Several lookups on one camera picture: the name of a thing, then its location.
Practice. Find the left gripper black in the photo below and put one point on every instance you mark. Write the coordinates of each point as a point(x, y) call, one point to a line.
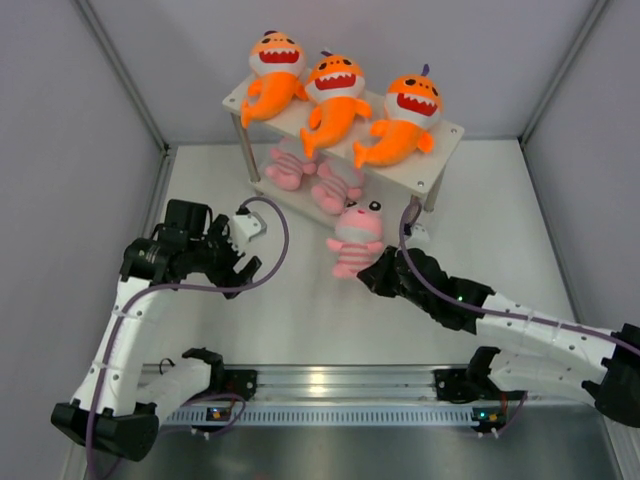
point(219, 231)

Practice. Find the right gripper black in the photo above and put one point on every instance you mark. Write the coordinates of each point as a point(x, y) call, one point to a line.
point(376, 275)

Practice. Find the pink frog plush front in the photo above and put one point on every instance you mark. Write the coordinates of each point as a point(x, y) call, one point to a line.
point(357, 239)

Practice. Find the pink striped plush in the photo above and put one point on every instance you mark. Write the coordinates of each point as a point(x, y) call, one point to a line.
point(339, 183)

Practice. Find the large orange shark plush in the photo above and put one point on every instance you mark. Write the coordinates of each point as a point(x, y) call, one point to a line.
point(412, 106)

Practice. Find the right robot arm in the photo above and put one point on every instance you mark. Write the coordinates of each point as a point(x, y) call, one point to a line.
point(520, 350)

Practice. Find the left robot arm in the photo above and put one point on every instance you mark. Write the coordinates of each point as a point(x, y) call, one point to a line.
point(110, 412)

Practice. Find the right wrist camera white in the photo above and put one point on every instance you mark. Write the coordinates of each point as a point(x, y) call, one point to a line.
point(417, 237)

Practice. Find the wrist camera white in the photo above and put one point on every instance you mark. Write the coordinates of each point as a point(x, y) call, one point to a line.
point(244, 228)
point(417, 237)

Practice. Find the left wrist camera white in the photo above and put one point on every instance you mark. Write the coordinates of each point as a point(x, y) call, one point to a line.
point(244, 228)

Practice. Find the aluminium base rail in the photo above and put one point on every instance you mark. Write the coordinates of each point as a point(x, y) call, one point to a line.
point(449, 384)

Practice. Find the perforated cable duct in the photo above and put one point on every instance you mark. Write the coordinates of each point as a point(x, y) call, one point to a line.
point(270, 415)

